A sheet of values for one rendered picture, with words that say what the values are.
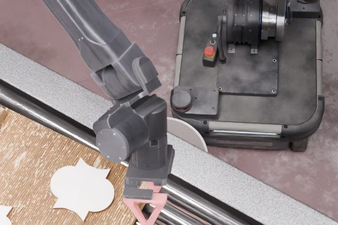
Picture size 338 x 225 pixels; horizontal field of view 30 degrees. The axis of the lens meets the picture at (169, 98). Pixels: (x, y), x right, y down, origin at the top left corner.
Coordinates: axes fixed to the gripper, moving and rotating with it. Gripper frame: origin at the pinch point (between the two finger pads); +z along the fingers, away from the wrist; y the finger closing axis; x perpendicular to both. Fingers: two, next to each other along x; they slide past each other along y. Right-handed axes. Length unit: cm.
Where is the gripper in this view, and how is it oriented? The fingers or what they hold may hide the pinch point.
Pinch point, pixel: (151, 205)
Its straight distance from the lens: 108.2
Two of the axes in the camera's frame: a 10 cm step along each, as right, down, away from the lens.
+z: 0.0, 8.8, 4.7
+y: -1.1, 4.7, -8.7
